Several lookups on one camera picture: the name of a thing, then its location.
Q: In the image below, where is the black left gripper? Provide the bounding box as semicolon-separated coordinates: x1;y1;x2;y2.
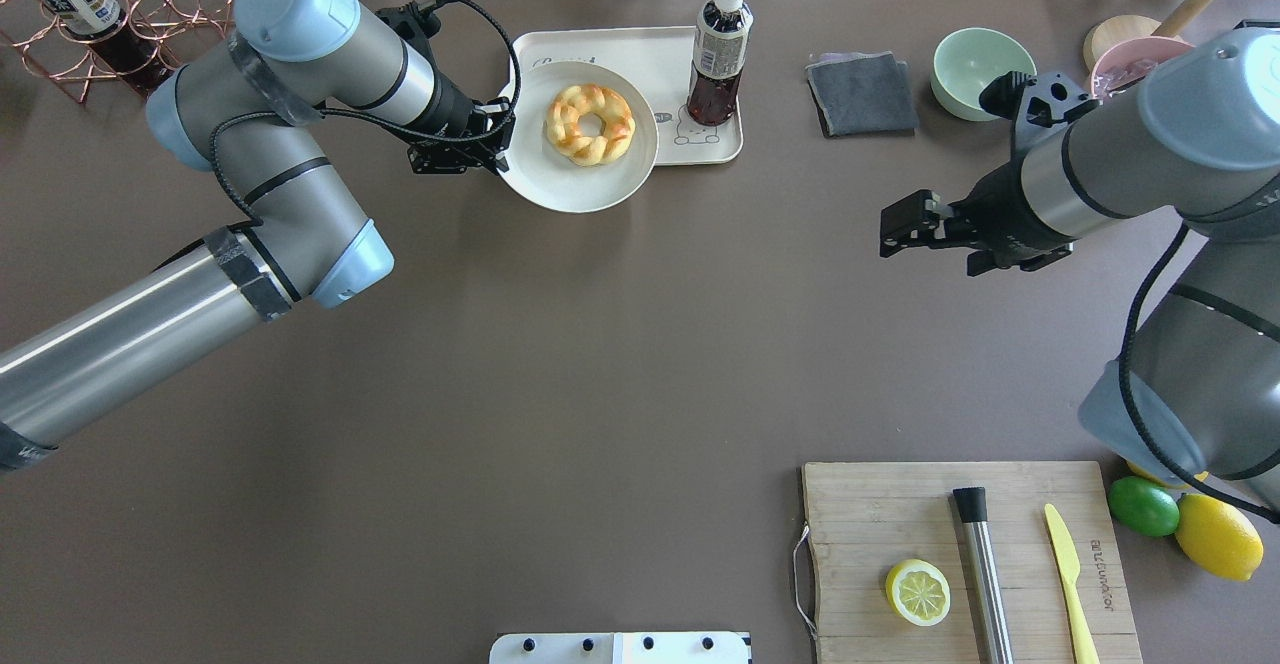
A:
408;84;516;175

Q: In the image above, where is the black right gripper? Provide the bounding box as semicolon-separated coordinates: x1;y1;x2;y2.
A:
879;164;1074;278

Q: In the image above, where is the braided glazed donut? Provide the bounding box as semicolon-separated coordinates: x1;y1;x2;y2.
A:
544;82;636;168

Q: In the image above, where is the white round plate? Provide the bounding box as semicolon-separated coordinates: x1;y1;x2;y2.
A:
502;61;658;212

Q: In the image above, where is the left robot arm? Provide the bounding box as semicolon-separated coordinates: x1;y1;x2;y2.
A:
1;0;522;473

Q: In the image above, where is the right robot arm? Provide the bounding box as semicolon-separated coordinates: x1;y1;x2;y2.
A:
879;27;1279;523

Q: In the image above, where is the cream rabbit tray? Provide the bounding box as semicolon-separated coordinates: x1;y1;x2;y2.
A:
515;26;744;166

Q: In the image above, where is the dark tea bottle on tray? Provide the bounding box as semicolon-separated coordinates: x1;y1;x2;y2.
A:
686;0;754;127

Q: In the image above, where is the grey folded cloth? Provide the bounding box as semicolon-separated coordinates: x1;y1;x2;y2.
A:
805;52;919;137

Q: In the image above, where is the green bowl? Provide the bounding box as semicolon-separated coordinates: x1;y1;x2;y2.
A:
931;27;1038;122

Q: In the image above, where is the pink ice bowl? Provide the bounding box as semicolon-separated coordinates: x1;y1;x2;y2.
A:
1091;36;1196;102

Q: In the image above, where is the steel muddler rod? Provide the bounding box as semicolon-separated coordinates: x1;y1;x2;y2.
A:
952;486;1015;663

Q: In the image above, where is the wooden cutting board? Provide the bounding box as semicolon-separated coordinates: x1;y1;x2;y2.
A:
801;462;1143;663

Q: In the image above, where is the half lemon slice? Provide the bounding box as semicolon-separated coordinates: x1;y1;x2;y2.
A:
884;558;951;627

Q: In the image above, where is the green lime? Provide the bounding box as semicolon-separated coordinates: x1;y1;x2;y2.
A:
1107;476;1181;539

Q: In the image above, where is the yellow lemon far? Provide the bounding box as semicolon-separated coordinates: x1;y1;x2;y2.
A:
1125;461;1192;491

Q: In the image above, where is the yellow lemon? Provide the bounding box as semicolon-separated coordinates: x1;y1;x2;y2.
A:
1174;494;1265;582
1125;461;1192;491

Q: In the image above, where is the bottle in copper rack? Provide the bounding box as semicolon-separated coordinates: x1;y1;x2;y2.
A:
41;0;172;96

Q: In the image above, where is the yellow lemon near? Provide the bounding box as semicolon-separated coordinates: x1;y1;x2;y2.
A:
1174;494;1265;582

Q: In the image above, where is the yellow plastic knife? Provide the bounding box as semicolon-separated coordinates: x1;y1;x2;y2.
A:
1043;503;1101;664

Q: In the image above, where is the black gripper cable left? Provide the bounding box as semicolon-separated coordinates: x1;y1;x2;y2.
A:
207;0;524;226

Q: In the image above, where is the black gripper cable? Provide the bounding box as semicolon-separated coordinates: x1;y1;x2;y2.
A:
207;0;524;226
1116;223;1280;525

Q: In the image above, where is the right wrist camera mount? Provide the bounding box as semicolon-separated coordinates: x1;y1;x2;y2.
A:
979;70;1101;161

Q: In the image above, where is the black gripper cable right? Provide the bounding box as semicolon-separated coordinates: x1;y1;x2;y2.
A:
1116;223;1280;525

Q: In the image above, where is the copper wire bottle rack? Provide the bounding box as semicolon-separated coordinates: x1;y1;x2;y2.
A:
3;0;233;105

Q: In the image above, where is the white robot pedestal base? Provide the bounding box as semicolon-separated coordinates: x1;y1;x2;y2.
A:
488;631;753;663

